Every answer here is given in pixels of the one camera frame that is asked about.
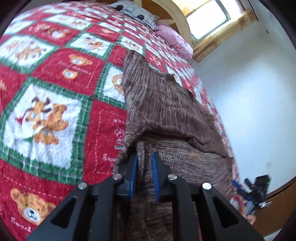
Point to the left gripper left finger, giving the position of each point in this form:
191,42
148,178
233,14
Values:
89,212

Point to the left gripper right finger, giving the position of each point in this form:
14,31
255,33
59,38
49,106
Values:
200,212

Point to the brown knit sweater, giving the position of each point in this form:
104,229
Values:
164,117

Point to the right hand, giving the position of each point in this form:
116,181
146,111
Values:
249,217

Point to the red teddy bear quilt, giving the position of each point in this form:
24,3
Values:
62,104

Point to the pink pillow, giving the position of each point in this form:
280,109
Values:
175,40

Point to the yellow curtain right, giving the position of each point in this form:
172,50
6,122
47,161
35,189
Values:
204,47

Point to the cream wooden headboard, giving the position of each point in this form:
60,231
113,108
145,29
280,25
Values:
169,14

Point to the grey patterned pillow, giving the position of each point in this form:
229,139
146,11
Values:
136,12

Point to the window with white frame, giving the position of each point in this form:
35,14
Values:
204,17

